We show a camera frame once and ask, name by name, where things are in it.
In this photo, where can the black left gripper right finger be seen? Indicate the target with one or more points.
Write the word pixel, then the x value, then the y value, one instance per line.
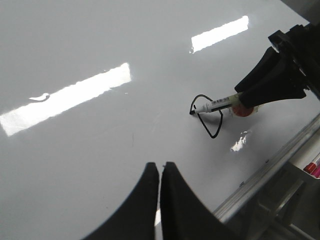
pixel 183 215

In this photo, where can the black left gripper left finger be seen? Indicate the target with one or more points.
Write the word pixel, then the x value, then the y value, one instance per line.
pixel 135 218

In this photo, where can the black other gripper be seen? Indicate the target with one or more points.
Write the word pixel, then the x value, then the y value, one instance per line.
pixel 274 78

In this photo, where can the white black whiteboard marker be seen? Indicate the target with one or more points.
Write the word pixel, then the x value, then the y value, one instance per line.
pixel 214 105

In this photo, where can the red round magnet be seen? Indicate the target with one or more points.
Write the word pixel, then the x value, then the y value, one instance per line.
pixel 241 111

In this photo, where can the white whiteboard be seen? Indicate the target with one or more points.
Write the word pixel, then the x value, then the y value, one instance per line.
pixel 92 90

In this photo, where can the red marker in tray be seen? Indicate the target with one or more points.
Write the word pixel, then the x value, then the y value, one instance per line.
pixel 310 168

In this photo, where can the pink marker in tray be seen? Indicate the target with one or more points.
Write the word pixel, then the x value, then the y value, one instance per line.
pixel 316 173

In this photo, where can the aluminium whiteboard tray rail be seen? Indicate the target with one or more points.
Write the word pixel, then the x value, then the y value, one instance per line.
pixel 252 185

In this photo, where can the metal frame strut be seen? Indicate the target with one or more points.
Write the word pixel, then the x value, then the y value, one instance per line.
pixel 292 214

